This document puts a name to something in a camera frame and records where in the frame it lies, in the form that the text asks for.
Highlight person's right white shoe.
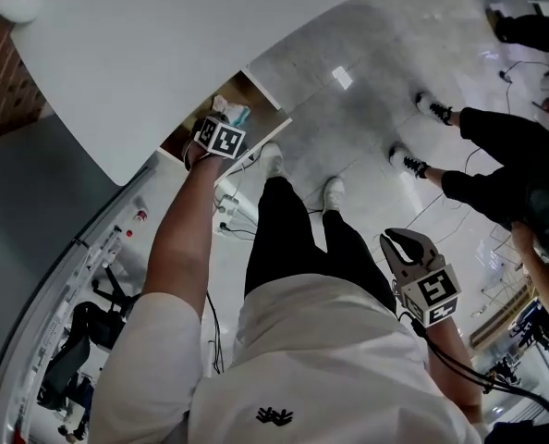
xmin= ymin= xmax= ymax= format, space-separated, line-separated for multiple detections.
xmin=321 ymin=177 xmax=346 ymax=212

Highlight thick black gripper cable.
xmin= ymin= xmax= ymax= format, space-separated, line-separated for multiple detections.
xmin=396 ymin=310 xmax=549 ymax=434

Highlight white metal rack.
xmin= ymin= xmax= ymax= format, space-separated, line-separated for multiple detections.
xmin=0 ymin=222 xmax=137 ymax=444

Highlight white desk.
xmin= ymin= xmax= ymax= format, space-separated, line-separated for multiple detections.
xmin=8 ymin=0 xmax=423 ymax=189

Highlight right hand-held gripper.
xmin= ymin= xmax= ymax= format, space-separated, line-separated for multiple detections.
xmin=378 ymin=227 xmax=463 ymax=328

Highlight person's left forearm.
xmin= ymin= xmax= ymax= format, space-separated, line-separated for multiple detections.
xmin=140 ymin=141 xmax=227 ymax=304

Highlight thin black cable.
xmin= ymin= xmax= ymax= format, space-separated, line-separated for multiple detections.
xmin=204 ymin=289 xmax=225 ymax=376

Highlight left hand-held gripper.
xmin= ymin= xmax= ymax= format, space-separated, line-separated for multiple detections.
xmin=189 ymin=113 xmax=249 ymax=162

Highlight grey refrigerator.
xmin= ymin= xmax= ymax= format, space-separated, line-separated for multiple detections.
xmin=0 ymin=111 xmax=158 ymax=341

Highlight person's right forearm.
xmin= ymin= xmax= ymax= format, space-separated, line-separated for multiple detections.
xmin=424 ymin=314 xmax=486 ymax=425

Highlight black office chair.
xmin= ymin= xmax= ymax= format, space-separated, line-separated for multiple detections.
xmin=36 ymin=265 xmax=141 ymax=411

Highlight white power cable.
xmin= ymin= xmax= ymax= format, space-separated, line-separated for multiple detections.
xmin=212 ymin=153 xmax=264 ymax=212

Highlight person's black trousers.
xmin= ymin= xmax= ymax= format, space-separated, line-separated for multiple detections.
xmin=244 ymin=176 xmax=398 ymax=316

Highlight white and blue plastic bag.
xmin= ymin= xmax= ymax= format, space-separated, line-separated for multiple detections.
xmin=209 ymin=93 xmax=253 ymax=128

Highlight person's white shirt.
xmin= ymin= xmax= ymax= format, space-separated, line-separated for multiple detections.
xmin=87 ymin=273 xmax=491 ymax=444

